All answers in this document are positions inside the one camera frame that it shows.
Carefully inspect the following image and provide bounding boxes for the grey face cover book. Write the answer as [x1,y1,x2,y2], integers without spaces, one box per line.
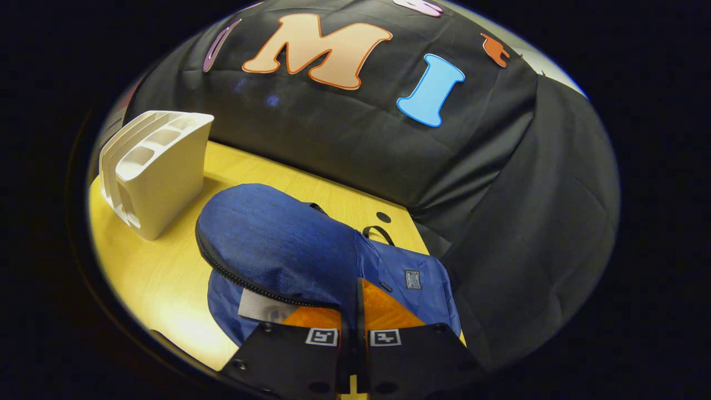
[239,288,302,324]

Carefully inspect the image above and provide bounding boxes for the blue schoolbag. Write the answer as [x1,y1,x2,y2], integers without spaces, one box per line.
[194,183,463,348]

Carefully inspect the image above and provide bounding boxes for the black backdrop cloth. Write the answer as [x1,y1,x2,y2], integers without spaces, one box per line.
[125,0,620,370]

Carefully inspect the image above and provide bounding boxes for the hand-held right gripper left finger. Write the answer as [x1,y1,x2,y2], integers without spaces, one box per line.
[219,306,353,400]

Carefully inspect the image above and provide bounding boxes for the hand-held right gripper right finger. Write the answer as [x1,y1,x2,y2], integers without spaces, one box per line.
[355,278,484,400]

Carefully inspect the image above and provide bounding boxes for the white bookshelf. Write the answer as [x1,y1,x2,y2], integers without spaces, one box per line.
[99,110,214,241]

